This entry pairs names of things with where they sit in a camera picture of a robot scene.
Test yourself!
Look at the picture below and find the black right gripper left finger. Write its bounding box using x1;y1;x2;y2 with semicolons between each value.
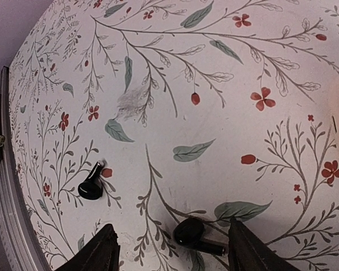
56;224;120;271

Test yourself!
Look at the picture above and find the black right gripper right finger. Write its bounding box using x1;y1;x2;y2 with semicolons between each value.
228;218;298;271

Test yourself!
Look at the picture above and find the black earbud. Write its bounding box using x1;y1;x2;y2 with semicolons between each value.
77;161;104;200
173;217;226;256

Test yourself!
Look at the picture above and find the front aluminium rail base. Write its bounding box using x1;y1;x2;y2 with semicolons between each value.
0;67;50;270

